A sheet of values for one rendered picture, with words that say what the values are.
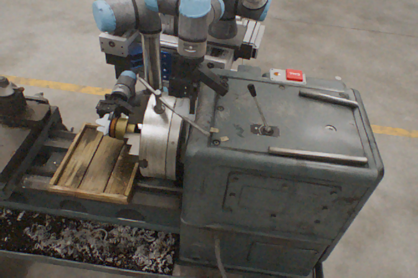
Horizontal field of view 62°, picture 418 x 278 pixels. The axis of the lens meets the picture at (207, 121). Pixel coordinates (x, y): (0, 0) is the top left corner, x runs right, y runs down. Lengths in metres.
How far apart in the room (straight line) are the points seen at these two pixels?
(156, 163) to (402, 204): 2.08
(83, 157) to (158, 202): 0.37
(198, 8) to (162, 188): 0.77
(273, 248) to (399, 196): 1.64
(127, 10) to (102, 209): 0.78
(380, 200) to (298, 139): 1.77
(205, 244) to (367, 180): 0.68
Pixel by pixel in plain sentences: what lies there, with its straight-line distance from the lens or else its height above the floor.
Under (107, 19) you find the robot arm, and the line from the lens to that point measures 1.34.
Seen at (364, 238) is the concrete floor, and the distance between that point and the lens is 2.56.
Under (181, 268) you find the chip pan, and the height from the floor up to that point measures 0.54.
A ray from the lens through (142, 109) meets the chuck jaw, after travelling 1.26.
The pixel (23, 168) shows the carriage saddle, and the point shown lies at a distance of 1.53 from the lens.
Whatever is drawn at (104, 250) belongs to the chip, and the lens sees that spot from 1.57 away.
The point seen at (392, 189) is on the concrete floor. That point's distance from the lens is 2.91.
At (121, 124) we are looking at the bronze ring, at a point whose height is 1.12.
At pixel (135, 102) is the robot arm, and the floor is 0.99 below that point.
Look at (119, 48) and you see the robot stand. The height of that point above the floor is 1.07.
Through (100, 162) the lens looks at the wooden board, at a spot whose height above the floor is 0.88.
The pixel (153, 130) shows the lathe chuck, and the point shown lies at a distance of 1.12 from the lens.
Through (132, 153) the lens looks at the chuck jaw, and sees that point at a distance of 1.19.
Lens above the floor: 1.99
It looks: 43 degrees down
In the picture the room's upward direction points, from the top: 6 degrees clockwise
